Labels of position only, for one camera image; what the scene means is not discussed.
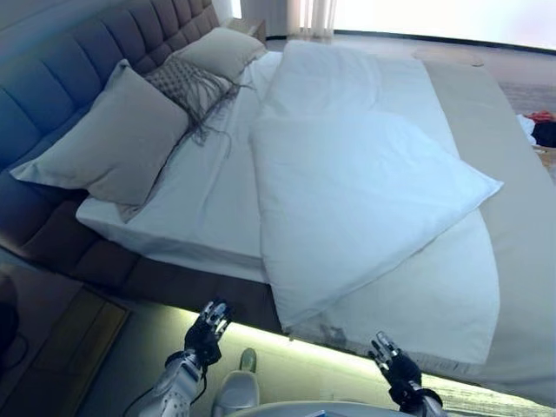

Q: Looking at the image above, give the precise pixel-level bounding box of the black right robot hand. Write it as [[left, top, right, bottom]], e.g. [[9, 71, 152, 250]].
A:
[[367, 331, 423, 391]]

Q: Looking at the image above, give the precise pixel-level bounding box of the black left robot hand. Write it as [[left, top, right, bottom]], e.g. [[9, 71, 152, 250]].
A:
[[183, 297, 233, 361]]

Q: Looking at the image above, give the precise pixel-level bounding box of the pale green slipper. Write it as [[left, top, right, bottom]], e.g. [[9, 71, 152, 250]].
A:
[[239, 347, 258, 373]]

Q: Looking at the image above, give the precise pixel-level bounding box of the white slipper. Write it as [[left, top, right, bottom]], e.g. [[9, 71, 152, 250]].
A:
[[211, 369, 261, 417]]

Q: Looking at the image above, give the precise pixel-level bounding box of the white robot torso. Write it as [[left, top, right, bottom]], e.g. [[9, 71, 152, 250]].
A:
[[249, 393, 407, 417]]

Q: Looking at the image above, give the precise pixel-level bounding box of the wooden nightstand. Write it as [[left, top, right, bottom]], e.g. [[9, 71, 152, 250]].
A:
[[0, 286, 131, 417]]

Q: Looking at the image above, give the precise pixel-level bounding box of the beige bedspread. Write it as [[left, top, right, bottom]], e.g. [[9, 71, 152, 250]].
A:
[[390, 58, 556, 409]]

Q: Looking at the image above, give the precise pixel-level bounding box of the white duvet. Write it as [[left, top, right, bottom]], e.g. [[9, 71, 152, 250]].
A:
[[247, 41, 505, 366]]

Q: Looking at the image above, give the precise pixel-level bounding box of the large beige pillow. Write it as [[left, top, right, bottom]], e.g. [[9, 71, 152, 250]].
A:
[[9, 59, 190, 207]]

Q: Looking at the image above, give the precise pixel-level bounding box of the beige fringed decorative cushion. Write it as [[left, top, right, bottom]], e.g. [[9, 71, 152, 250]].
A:
[[144, 56, 257, 160]]

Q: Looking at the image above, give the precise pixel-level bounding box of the pile of clothes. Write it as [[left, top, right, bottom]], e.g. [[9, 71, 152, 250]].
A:
[[515, 110, 556, 149]]

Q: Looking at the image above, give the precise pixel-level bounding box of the small beige pillow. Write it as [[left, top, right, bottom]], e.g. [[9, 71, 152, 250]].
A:
[[176, 26, 267, 83]]

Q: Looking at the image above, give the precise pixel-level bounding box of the wooden bedside table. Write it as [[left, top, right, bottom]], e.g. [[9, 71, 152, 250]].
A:
[[228, 17, 267, 44]]

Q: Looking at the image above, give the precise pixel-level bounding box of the white sheer curtain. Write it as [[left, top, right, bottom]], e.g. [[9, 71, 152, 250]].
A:
[[284, 0, 335, 43]]

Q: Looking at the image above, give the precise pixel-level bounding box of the brown tufted upholstered bed frame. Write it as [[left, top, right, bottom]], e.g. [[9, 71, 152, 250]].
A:
[[0, 0, 283, 335]]

